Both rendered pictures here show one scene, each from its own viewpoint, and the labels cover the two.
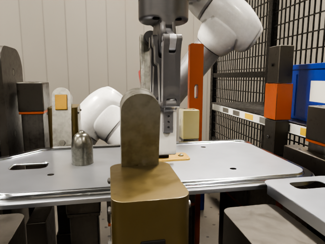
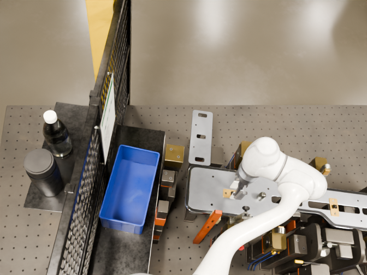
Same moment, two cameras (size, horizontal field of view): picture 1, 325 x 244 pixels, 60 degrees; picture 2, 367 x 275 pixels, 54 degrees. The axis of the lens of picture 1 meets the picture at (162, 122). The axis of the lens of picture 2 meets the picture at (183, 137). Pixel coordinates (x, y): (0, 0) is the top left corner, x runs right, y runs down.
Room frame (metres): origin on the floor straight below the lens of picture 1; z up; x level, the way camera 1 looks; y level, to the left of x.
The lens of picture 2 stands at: (1.08, -0.26, 2.45)
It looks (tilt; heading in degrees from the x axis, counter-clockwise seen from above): 60 degrees down; 182
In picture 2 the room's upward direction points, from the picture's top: 16 degrees clockwise
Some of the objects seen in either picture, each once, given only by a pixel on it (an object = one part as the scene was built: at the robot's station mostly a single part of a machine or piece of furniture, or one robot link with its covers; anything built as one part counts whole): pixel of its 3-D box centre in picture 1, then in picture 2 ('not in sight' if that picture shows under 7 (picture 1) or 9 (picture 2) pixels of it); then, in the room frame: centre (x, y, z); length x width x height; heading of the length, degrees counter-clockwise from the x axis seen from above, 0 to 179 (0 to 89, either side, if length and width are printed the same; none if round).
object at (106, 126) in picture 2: not in sight; (106, 120); (0.45, -0.56, 1.30); 0.23 x 0.02 x 0.31; 11
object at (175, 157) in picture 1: (162, 154); (232, 193); (0.44, 0.00, 1.01); 0.08 x 0.04 x 0.01; 101
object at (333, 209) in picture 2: not in sight; (334, 207); (0.35, 0.46, 1.01); 0.08 x 0.04 x 0.01; 11
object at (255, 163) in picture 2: not in sight; (264, 157); (0.44, 0.01, 1.38); 0.13 x 0.11 x 0.16; 80
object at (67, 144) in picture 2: not in sight; (56, 133); (0.66, -0.61, 1.53); 0.07 x 0.07 x 0.20
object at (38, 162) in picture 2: not in sight; (45, 174); (0.78, -0.59, 1.52); 0.07 x 0.07 x 0.18
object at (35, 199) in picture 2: not in sight; (64, 148); (0.67, -0.60, 1.46); 0.36 x 0.15 x 0.18; 11
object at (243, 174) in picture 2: not in sight; (251, 168); (0.44, 0.00, 1.28); 0.09 x 0.09 x 0.06
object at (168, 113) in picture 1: (169, 116); not in sight; (0.40, -0.01, 1.07); 0.03 x 0.01 x 0.05; 11
